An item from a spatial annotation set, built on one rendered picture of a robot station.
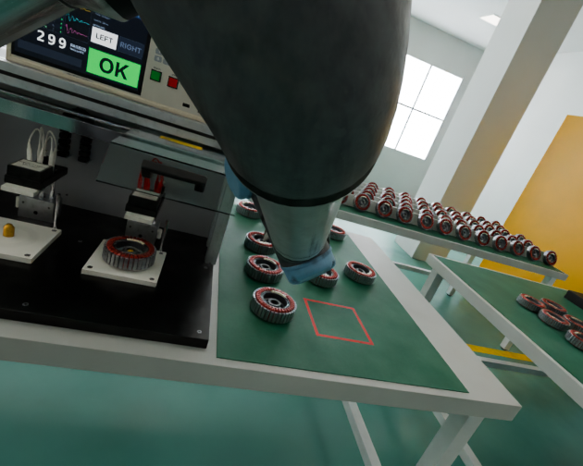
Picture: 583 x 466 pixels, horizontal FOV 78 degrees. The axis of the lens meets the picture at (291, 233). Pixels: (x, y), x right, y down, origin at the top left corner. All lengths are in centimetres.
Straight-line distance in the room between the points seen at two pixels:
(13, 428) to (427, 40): 793
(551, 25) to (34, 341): 470
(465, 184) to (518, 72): 120
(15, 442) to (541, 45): 485
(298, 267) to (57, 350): 45
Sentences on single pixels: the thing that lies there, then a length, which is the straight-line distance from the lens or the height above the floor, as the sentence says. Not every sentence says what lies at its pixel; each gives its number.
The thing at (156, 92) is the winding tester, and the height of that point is 115.
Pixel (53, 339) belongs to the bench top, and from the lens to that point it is 74.
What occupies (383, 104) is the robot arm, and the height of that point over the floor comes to 124.
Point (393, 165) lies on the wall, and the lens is 817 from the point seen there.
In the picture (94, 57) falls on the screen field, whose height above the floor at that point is 118.
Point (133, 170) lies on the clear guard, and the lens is 69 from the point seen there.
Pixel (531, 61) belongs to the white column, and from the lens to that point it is 467.
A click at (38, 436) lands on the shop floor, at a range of 157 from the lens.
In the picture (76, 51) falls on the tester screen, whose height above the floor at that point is 118.
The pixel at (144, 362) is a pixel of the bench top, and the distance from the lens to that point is 73.
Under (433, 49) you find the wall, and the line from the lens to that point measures 824.
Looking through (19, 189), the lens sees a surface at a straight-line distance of 95.
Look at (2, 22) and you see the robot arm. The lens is 25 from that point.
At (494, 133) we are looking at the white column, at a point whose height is 161.
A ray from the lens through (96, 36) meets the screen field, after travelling 96.
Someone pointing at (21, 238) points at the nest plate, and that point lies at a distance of 96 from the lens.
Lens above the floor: 123
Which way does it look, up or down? 19 degrees down
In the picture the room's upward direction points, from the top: 20 degrees clockwise
